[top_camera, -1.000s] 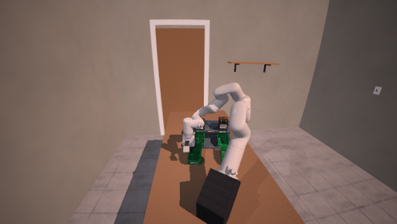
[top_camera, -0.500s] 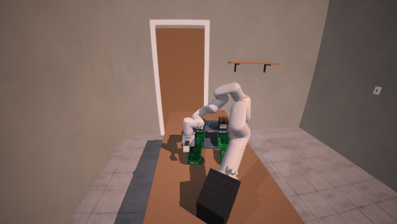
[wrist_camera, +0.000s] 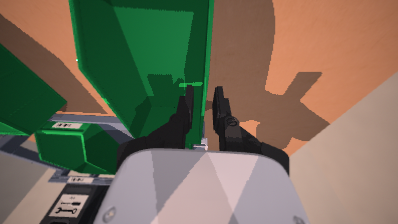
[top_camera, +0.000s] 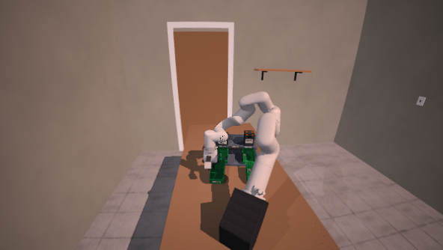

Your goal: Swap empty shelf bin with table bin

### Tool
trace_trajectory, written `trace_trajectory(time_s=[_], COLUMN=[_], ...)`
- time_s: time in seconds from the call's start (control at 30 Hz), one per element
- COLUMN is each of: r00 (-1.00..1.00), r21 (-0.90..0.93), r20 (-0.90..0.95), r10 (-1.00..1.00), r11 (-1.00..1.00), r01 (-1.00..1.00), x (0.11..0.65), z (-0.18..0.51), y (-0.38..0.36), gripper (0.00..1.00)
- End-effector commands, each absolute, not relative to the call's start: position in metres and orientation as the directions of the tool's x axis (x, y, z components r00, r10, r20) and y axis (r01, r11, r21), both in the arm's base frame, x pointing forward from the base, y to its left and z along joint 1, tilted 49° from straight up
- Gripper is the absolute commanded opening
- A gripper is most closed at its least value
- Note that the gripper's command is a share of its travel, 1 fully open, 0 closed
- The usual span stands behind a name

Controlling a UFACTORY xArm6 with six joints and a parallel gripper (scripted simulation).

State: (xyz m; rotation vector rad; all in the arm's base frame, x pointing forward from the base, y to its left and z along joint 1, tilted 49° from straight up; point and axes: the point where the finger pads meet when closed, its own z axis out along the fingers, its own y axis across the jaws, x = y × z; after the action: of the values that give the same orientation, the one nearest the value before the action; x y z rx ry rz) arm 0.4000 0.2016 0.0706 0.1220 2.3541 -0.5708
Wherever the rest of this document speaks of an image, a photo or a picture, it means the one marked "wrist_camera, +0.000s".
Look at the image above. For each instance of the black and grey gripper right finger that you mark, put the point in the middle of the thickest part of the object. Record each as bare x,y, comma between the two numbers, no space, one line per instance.
234,138

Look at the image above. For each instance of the green bin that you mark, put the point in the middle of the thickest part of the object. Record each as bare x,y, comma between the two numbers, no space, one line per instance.
140,55
60,143
188,146
26,101

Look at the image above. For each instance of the black tool case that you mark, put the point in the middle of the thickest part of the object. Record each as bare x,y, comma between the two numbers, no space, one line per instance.
76,204

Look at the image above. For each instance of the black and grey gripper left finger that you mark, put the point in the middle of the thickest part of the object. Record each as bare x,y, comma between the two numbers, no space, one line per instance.
171,135

